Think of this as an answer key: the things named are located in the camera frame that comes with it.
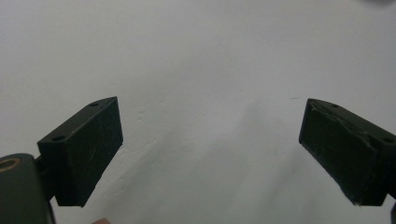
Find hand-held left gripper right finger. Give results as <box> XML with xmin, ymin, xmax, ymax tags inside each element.
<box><xmin>298</xmin><ymin>98</ymin><xmax>396</xmax><ymax>207</ymax></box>

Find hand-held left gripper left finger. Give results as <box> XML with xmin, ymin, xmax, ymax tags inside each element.
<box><xmin>36</xmin><ymin>96</ymin><xmax>124</xmax><ymax>207</ymax></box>

